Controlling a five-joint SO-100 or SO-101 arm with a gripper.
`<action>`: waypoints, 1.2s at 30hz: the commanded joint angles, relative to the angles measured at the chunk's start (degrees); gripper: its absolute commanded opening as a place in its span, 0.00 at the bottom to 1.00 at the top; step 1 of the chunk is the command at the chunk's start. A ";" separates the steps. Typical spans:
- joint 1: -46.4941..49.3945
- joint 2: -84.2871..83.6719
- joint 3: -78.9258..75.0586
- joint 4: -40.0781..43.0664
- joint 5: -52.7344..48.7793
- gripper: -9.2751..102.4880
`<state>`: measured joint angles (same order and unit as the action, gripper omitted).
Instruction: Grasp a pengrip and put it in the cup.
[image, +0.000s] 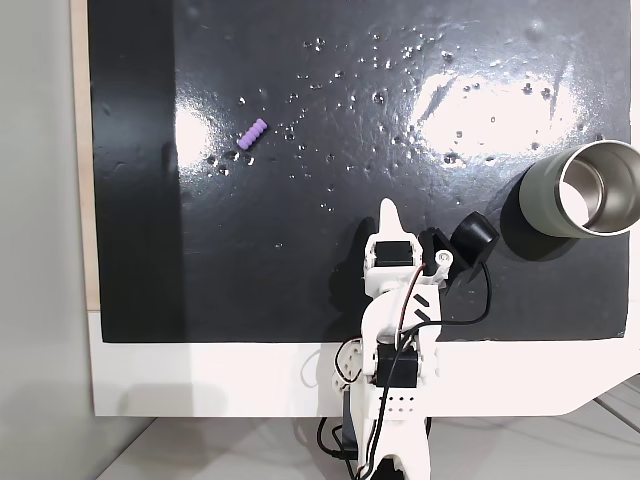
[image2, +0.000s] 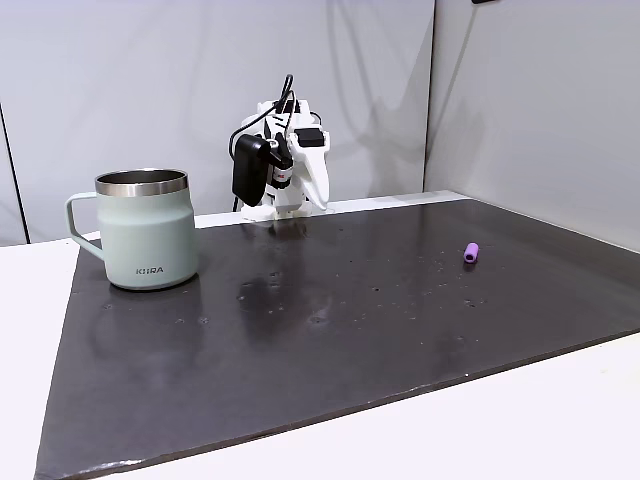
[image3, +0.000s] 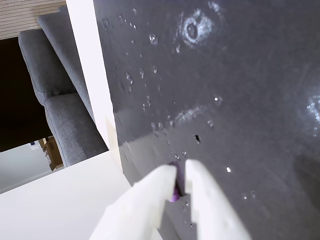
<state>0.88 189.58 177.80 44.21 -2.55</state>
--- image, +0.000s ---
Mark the purple ribbed pen grip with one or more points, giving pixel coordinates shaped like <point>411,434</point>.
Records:
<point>252,134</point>

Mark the sage green steel mug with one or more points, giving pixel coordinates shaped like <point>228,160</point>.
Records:
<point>542,195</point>

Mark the black oval gripper camera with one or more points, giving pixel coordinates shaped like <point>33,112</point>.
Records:
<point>472,240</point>

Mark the black table mat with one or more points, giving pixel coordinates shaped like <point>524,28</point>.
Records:
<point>300,240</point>

